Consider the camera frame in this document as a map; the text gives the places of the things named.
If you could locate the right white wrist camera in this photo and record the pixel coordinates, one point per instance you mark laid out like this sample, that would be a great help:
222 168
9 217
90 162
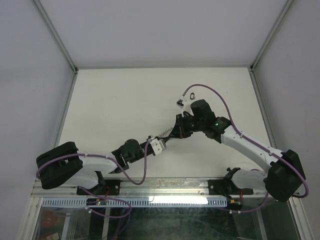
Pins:
184 104

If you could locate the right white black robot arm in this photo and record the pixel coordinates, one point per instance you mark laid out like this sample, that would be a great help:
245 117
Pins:
280 173

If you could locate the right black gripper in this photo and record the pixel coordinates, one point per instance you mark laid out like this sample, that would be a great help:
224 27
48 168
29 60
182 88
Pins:
179 131

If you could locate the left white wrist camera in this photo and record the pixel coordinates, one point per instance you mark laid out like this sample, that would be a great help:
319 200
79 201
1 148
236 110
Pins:
158 145

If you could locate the metal disc with key rings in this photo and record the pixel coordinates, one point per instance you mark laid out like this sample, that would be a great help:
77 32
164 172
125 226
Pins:
165 133

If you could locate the black white key tag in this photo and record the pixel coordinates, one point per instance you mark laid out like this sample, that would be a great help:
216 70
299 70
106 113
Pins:
192 96

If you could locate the aluminium mounting rail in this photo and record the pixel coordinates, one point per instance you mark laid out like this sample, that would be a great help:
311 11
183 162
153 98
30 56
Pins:
121 187

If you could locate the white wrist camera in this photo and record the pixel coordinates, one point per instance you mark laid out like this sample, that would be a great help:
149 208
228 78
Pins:
184 104
158 145

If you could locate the white slotted cable duct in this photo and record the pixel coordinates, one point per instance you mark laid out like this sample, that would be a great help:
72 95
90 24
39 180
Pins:
160 201

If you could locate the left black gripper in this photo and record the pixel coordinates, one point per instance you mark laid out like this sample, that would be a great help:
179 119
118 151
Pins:
164 141

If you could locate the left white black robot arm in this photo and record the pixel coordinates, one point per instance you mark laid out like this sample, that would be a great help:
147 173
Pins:
67 164

